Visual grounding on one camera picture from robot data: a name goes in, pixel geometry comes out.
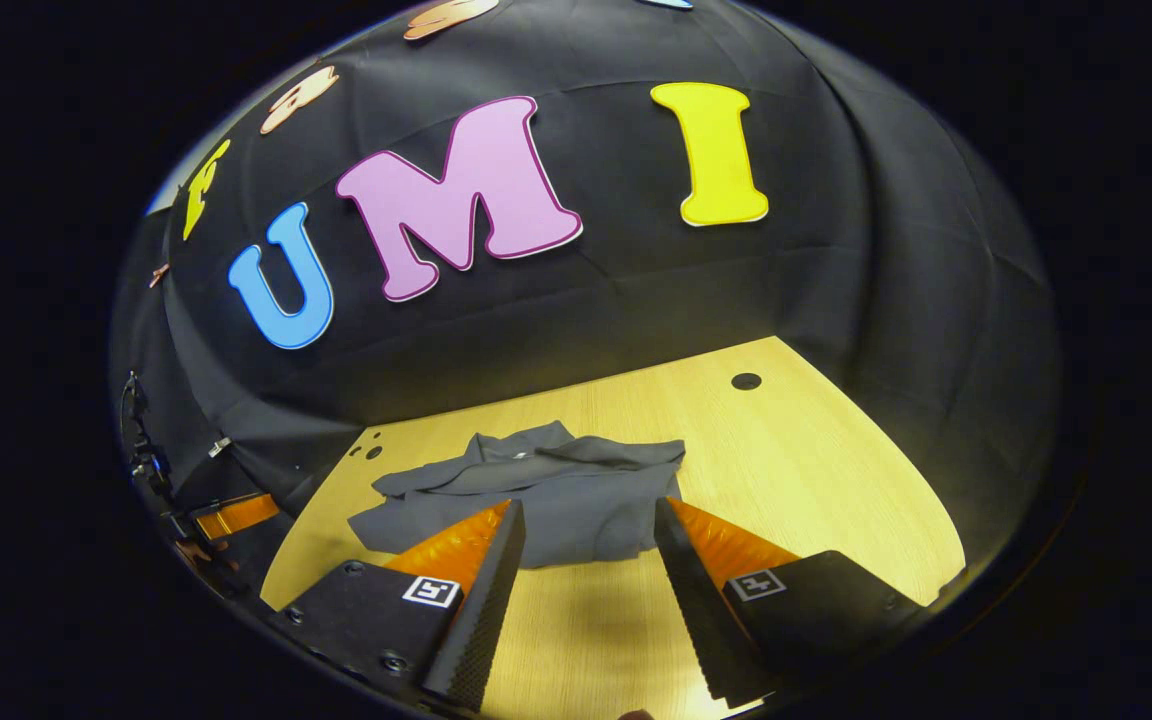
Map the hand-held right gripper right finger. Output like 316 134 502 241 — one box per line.
654 496 927 709

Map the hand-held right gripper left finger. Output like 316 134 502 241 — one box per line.
271 498 527 713

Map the grey button shirt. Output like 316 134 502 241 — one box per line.
348 420 687 571

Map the black backdrop cloth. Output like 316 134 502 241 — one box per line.
111 0 1062 601

